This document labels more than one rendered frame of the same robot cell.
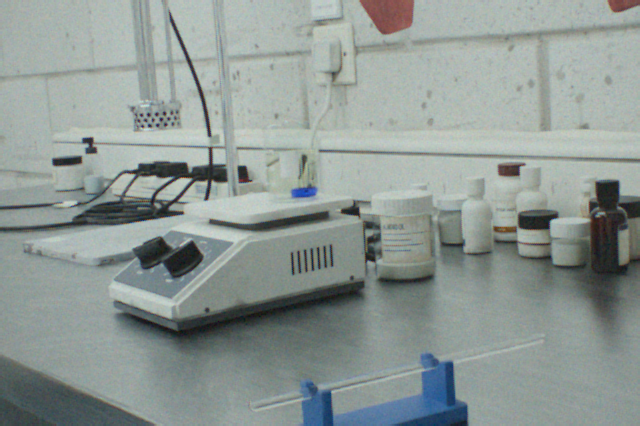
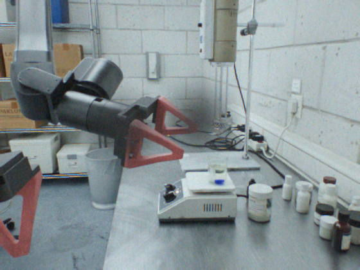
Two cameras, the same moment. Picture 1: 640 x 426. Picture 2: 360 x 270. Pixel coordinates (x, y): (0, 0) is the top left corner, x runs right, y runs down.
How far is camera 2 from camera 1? 43 cm
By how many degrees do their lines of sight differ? 32
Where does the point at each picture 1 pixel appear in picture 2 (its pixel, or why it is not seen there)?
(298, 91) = (285, 114)
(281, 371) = (158, 260)
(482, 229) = (303, 204)
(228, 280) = (178, 209)
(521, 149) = (342, 170)
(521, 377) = not seen: outside the picture
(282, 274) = (199, 210)
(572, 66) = not seen: outside the picture
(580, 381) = not seen: outside the picture
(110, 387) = (113, 245)
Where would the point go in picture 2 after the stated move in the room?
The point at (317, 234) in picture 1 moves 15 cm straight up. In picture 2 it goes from (215, 199) to (217, 141)
